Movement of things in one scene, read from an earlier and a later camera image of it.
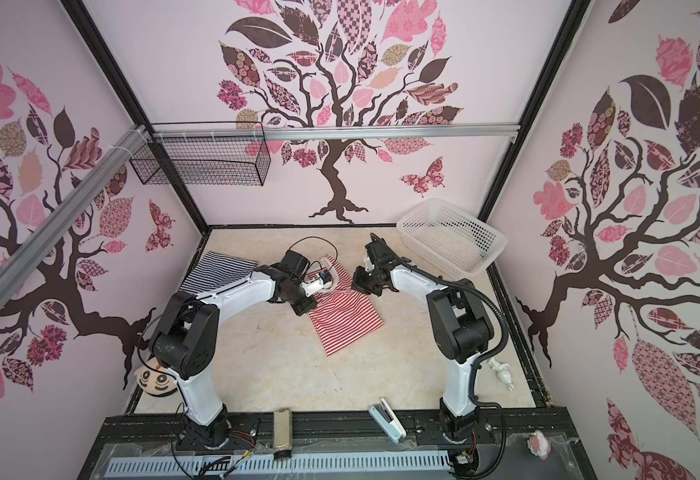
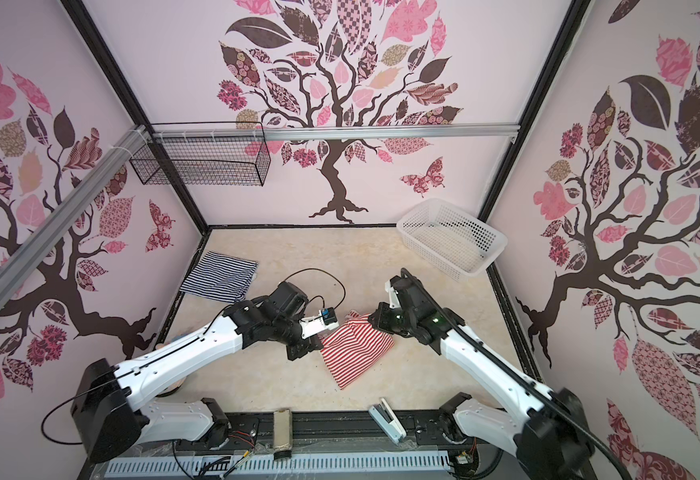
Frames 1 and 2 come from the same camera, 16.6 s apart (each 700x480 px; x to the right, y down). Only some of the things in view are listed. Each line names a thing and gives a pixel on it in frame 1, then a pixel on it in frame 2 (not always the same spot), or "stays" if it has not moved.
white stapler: x=388 y=421 stays
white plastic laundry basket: x=450 y=238 stays
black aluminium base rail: x=517 y=429 stays
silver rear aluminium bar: x=358 y=132 stays
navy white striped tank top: x=213 y=271 stays
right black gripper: x=359 y=284 -> x=381 y=322
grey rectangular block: x=282 y=424 stays
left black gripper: x=307 y=304 -> x=307 y=345
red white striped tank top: x=342 y=316 -> x=354 y=348
